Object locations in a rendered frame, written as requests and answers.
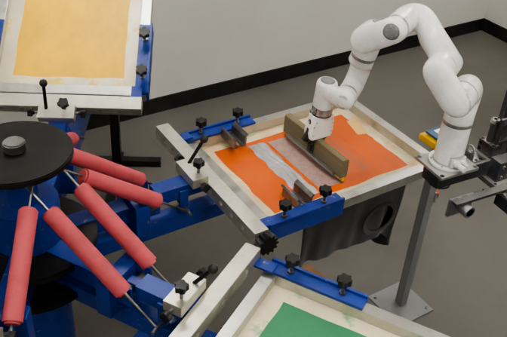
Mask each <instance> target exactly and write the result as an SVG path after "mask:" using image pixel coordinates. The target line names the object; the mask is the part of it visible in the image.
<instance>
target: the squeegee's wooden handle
mask: <svg viewBox="0 0 507 337"><path fill-rule="evenodd" d="M305 126H306V125H305V124H304V123H303V122H301V121H300V120H299V119H298V118H296V117H295V116H294V115H292V114H291V113H289V114H286V115H285V117H284V130H283V131H284V132H285V133H289V134H290V135H291V136H292V137H294V138H295V139H296V140H297V141H298V142H300V143H301V144H302V145H303V146H305V147H306V148H307V144H308V143H307V142H305V141H303V140H302V137H303V135H304V130H305ZM313 145H314V149H313V154H314V155H315V156H316V157H318V158H319V159H320V160H321V161H323V162H324V163H325V164H326V165H327V166H328V167H329V168H330V169H332V170H333V171H334V172H335V175H336V176H338V177H339V178H340V179H341V178H343V177H346V176H347V171H348V167H349V159H348V158H346V157H345V156H344V155H342V154H341V153H340V152H338V151H337V150H336V149H335V148H334V147H333V146H331V145H330V144H329V143H328V142H326V141H325V140H324V139H322V138H321V139H317V140H315V141H314V143H313Z"/></svg>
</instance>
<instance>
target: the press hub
mask: <svg viewBox="0 0 507 337"><path fill-rule="evenodd" d="M73 155H74V146H73V142H72V140H71V138H70V136H69V135H68V134H67V133H66V132H64V131H63V130H61V129H60V128H58V127H55V126H53V125H50V124H46V123H42V122H37V121H12V122H6V123H2V124H0V283H1V280H2V277H3V274H4V272H5V269H6V266H7V263H8V260H9V258H10V256H11V255H12V249H13V244H14V235H15V230H16V224H17V215H18V210H19V209H20V208H21V207H25V206H28V201H29V192H28V191H27V190H26V188H28V187H29V188H30V187H31V186H34V187H33V192H34V193H35V194H36V195H37V197H38V198H39V199H40V200H41V201H42V202H43V203H44V204H45V205H46V206H47V208H48V209H50V208H51V207H52V206H55V207H56V206H58V207H59V208H60V209H61V210H62V211H63V212H64V214H65V215H66V216H68V215H70V214H73V213H77V212H80V211H82V210H86V209H87V208H85V207H84V206H82V205H81V204H80V203H78V202H76V201H74V200H71V199H68V198H65V197H61V196H59V194H58V192H57V190H56V189H55V187H53V186H52V185H50V184H49V183H46V181H48V180H49V179H52V178H54V177H55V176H57V175H58V174H60V173H61V172H62V171H64V170H65V169H66V168H67V167H68V166H69V164H70V162H71V161H72V158H73ZM31 207H34V208H36V209H37V211H38V219H37V226H36V231H35V241H34V247H33V253H32V263H31V268H30V274H29V285H28V287H32V286H35V289H34V293H33V295H32V300H31V302H30V305H29V306H30V307H31V312H32V319H33V324H34V329H35V337H76V334H75V322H74V316H73V309H72V301H73V300H75V299H77V298H78V293H77V292H75V291H73V290H71V289H69V288H67V287H65V286H63V285H61V284H58V283H56V282H54V281H55V280H57V279H60V278H62V277H64V276H66V275H68V274H69V273H71V272H72V271H74V270H75V266H74V265H73V264H71V263H69V262H67V261H65V260H62V259H60V258H58V257H56V256H53V255H51V254H50V253H47V250H49V249H50V248H52V247H54V246H55V245H56V244H57V243H58V242H59V240H62V239H61V238H60V237H59V236H58V235H57V234H56V233H55V231H54V230H53V229H52V228H51V227H50V226H49V225H48V224H47V223H46V222H45V221H44V220H43V214H44V213H45V212H46V210H45V208H44V207H43V206H42V205H41V204H40V203H39V202H38V201H37V200H36V199H35V198H34V197H33V196H32V202H31ZM76 227H77V228H78V229H79V230H80V231H81V232H82V233H83V235H84V236H85V237H86V238H87V239H88V240H89V241H90V242H91V243H92V244H93V245H94V246H96V243H97V224H96V221H93V222H88V223H85V224H83V225H79V226H76Z"/></svg>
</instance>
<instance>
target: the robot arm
mask: <svg viewBox="0 0 507 337"><path fill-rule="evenodd" d="M411 32H416V34H417V37H418V39H419V43H420V45H421V47H422V49H423V50H424V51H425V53H426V55H427V57H428V60H427V61H426V63H425V65H424V67H423V70H422V74H423V77H424V80H425V83H426V84H427V86H428V88H429V90H430V91H431V92H432V94H433V96H434V98H435V99H436V100H437V102H438V104H439V106H440V107H441V108H442V109H443V111H444V116H443V118H442V122H441V127H440V130H439V134H438V139H437V142H436V146H435V150H433V151H431V152H429V156H428V160H429V163H430V164H431V165H432V166H433V167H435V168H437V169H439V170H442V171H445V172H450V173H456V172H459V171H461V172H462V173H465V172H466V171H467V169H469V167H470V166H469V165H468V164H467V161H466V156H465V155H464V154H465V151H466V146H467V144H468V141H469V136H470V133H471V130H472V125H473V123H474V119H475V115H476V112H477V110H478V107H479V104H480V101H481V98H482V95H483V85H482V83H481V81H480V80H479V78H477V77H476V76H474V75H470V74H466V75H461V76H459V77H457V76H456V75H457V74H458V73H459V71H460V69H461V68H462V65H463V61H462V57H461V55H460V54H459V51H458V50H457V49H456V47H455V45H454V44H453V42H452V41H451V39H450V37H449V35H448V34H447V33H446V31H445V30H444V27H443V26H442V25H441V22H440V21H439V19H438V18H437V16H436V15H435V13H434V12H433V11H432V10H431V9H430V8H428V7H427V6H425V5H422V4H418V3H411V4H407V5H403V6H401V7H400V8H398V9H397V10H396V11H394V12H393V13H392V14H391V15H389V16H388V17H387V18H385V19H383V20H377V19H371V20H367V21H366V22H364V23H363V24H361V25H360V26H359V27H358V28H357V29H355V31H354V32H353V33H352V36H351V46H352V51H351V53H350V55H349V62H350V63H351V64H350V67H349V70H348V72H347V74H346V77H345V79H344V81H343V83H342V84H341V85H340V86H338V83H337V81H336V80H335V79H334V78H331V77H328V76H323V77H320V78H319V79H318V80H317V83H316V87H315V94H314V98H313V103H312V109H311V110H309V112H310V113H309V116H308V118H307V121H306V126H305V130H304V135H303V137H302V140H303V141H305V142H307V143H308V144H307V148H306V149H307V150H308V151H309V152H310V153H311V154H312V153H313V149H314V145H313V143H314V141H315V140H317V139H321V138H322V139H325V138H326V137H327V136H329V135H331V134H332V130H333V105H335V106H336V107H338V108H340V109H343V110H348V109H350V108H351V107H353V106H354V104H355V102H356V100H357V98H358V97H359V96H360V94H361V92H362V90H363V89H364V86H365V84H366V82H367V79H368V77H369V74H370V71H371V69H372V68H373V65H374V62H375V60H376V57H377V55H378V53H379V50H380V49H383V48H385V47H388V46H391V45H394V44H397V43H399V42H401V41H403V40H404V39H405V38H406V37H407V36H408V35H409V34H410V33H411ZM307 137H308V138H307Z"/></svg>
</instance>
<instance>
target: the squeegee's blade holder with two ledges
mask: <svg viewBox="0 0 507 337"><path fill-rule="evenodd" d="M285 136H286V137H287V138H288V139H290V140H291V141H292V142H293V143H294V144H296V145H297V146H298V147H299V148H301V149H302V150H303V151H304V152H305V153H306V154H307V155H308V156H310V157H311V158H312V159H313V160H314V161H316V162H317V163H318V164H319V165H321V166H322V167H323V168H324V169H325V170H326V171H327V172H328V173H330V174H331V175H335V172H334V171H333V170H332V169H330V168H329V167H328V166H327V165H326V164H325V163H324V162H323V161H321V160H320V159H319V158H318V157H316V156H315V155H314V154H313V153H312V154H311V153H310V152H309V151H308V150H307V149H306V147H305V146H303V145H302V144H301V143H300V142H298V141H297V140H296V139H295V138H294V137H292V136H291V135H290V134H289V133H285Z"/></svg>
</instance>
